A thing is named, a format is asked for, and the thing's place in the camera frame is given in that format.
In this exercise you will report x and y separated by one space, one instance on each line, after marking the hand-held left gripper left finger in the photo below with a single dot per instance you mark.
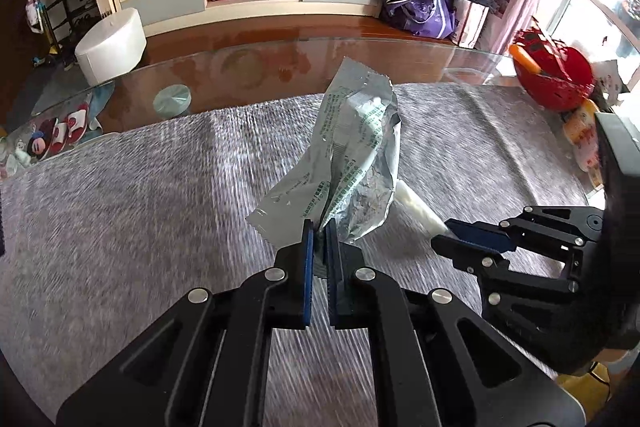
307 272

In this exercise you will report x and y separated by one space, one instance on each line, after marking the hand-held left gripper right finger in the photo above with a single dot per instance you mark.
331 272

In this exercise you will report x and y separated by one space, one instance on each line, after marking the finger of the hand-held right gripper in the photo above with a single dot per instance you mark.
480 237
525 277

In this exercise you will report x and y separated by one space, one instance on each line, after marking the silver green foil packet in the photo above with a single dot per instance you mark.
355 147

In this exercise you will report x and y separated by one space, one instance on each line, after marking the white bottle orange label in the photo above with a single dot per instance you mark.
582 137

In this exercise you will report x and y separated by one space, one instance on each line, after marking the grey table cloth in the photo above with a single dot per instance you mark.
150 232

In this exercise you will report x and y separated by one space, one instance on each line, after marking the red lattice basket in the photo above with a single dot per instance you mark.
560 79

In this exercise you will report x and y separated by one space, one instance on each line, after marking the white plastic bag with print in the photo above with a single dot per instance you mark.
607 79

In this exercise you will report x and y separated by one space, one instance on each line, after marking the pale green round container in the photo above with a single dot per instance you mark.
172 101

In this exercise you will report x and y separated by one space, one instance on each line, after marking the purple bag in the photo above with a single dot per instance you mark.
420 9

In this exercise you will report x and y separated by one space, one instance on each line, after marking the red white cartoon slipper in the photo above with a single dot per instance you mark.
82 124
52 139

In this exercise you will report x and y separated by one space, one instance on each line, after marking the white round stool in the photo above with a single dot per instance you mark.
110 49

